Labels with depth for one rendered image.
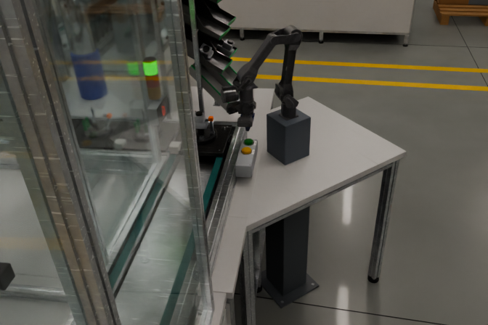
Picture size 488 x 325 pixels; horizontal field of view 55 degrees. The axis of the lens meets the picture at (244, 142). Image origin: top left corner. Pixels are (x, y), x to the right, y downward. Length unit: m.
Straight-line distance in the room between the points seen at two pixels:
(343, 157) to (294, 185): 0.31
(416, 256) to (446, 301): 0.33
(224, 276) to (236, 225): 0.25
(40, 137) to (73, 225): 0.12
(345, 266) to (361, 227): 0.36
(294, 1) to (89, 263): 5.34
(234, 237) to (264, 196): 0.26
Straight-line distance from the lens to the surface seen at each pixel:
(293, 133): 2.01
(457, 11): 7.04
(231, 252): 1.67
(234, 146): 2.04
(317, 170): 2.05
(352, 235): 3.02
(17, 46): 0.49
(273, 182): 1.97
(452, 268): 2.98
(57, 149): 0.54
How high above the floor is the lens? 2.05
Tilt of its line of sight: 32 degrees down
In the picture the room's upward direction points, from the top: 3 degrees counter-clockwise
